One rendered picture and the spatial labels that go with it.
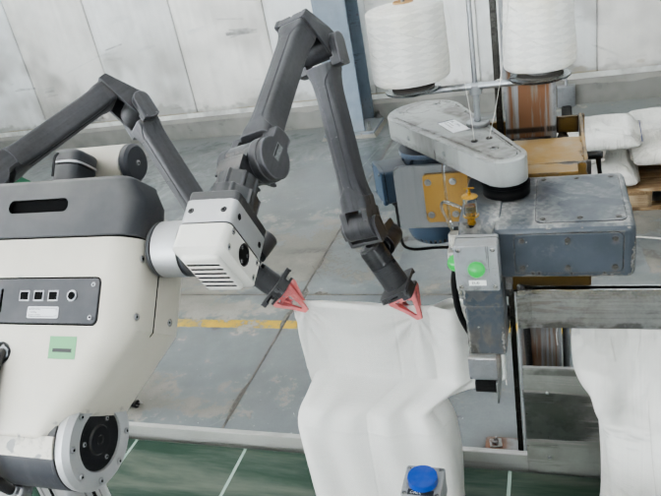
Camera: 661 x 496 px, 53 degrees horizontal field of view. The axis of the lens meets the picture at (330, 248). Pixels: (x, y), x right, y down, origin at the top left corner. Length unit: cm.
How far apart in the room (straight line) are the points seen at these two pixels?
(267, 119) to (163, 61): 626
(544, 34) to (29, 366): 106
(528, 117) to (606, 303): 47
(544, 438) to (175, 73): 608
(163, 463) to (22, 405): 126
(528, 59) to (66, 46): 699
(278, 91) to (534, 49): 49
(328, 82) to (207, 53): 578
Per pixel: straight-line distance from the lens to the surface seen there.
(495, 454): 205
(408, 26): 136
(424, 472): 141
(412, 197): 161
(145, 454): 242
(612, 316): 146
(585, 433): 196
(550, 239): 119
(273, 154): 112
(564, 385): 185
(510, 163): 126
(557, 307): 145
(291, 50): 130
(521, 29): 136
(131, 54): 759
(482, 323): 129
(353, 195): 137
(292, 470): 215
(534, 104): 162
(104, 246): 107
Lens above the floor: 186
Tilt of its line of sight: 26 degrees down
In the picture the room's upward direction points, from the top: 11 degrees counter-clockwise
